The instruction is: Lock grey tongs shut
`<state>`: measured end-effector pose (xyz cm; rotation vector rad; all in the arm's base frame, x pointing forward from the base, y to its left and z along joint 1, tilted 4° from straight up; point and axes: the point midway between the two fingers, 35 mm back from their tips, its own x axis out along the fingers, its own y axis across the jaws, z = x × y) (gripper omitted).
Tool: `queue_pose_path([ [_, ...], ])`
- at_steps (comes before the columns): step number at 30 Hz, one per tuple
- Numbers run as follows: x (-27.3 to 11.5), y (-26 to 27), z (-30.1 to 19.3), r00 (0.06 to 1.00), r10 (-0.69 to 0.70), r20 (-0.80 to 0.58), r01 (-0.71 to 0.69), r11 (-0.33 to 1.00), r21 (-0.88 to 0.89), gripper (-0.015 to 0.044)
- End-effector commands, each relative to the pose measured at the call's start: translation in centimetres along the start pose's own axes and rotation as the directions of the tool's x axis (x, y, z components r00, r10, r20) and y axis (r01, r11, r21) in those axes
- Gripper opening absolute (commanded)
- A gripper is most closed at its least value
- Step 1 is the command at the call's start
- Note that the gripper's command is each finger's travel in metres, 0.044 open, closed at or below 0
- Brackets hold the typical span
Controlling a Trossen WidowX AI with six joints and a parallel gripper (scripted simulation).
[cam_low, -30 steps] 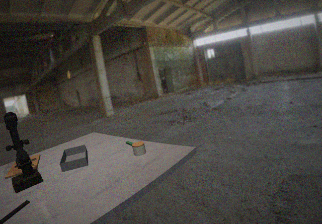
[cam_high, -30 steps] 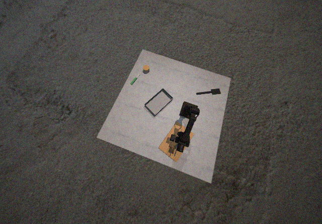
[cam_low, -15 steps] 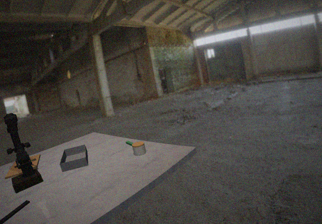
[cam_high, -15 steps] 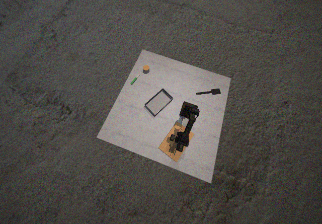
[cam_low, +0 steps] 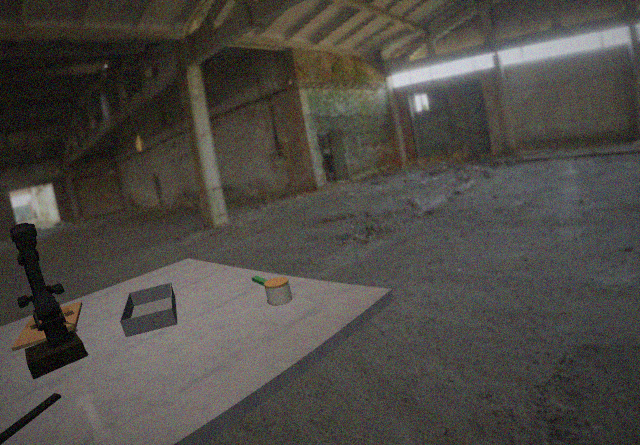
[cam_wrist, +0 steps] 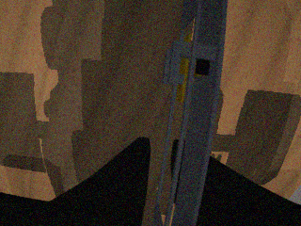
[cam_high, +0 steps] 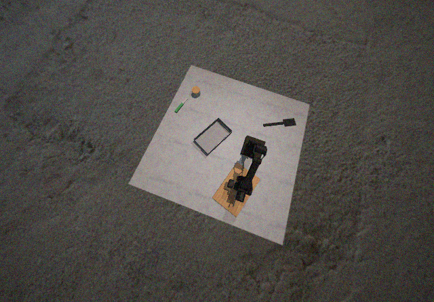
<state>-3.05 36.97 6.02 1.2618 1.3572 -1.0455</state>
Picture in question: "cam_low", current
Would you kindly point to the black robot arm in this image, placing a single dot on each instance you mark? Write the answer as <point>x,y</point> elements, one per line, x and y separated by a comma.
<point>46,307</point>

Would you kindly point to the brown wooden board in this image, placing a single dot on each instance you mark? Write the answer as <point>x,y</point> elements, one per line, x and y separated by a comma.
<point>31,336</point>

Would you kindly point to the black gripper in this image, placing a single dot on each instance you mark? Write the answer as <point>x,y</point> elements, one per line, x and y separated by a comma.
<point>24,300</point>

